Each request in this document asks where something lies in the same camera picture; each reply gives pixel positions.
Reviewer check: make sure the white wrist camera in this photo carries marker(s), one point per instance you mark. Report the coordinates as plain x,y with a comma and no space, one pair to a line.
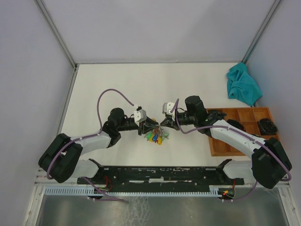
139,115
168,109

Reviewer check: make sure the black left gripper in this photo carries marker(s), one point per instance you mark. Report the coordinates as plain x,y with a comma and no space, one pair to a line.
146,126

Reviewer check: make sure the metal keyring with coloured keys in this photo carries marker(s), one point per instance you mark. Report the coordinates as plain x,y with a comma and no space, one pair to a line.
157,135

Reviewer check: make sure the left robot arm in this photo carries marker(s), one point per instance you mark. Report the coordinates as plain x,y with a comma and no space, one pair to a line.
61,159

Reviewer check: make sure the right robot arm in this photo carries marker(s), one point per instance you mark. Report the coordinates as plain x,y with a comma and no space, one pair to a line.
268,162

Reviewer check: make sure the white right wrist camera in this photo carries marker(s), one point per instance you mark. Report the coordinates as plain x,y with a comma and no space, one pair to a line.
168,109

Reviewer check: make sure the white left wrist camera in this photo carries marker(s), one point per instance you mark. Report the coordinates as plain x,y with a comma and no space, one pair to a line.
139,115

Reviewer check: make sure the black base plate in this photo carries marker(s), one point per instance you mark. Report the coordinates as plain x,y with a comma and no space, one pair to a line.
162,179

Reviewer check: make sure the grey cable duct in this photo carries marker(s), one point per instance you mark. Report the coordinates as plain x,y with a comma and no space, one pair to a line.
90,191

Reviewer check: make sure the teal cloth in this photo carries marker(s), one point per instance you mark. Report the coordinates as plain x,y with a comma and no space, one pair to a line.
241,86

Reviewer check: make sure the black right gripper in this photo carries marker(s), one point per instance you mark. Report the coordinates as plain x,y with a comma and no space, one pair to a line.
169,122

